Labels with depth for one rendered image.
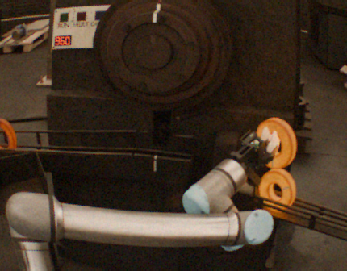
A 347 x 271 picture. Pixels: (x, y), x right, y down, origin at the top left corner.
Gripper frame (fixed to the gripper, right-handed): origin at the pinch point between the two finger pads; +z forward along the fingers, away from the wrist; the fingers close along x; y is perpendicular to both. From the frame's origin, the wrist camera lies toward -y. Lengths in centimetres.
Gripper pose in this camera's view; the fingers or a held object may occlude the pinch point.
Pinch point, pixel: (276, 138)
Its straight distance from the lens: 155.5
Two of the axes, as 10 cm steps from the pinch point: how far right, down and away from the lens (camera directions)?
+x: -7.0, -3.3, 6.3
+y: -1.6, -7.9, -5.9
